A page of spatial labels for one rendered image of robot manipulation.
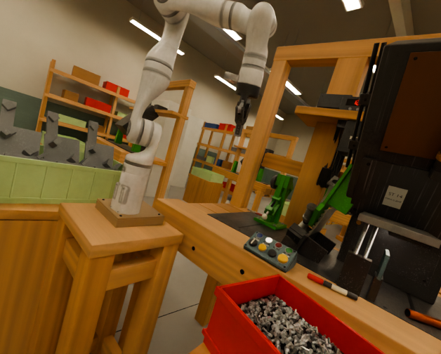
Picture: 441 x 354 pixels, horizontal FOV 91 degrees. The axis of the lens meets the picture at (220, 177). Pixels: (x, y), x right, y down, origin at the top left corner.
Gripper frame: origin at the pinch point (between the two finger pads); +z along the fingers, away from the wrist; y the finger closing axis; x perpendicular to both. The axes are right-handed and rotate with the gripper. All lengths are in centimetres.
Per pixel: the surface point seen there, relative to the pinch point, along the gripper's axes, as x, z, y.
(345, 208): -41.7, 18.0, 7.7
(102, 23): 524, -152, 488
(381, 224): -43.2, 13.0, -13.1
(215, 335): -12, 35, -41
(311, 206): -31.5, 21.7, 10.2
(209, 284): 5, 111, 48
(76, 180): 62, 35, -4
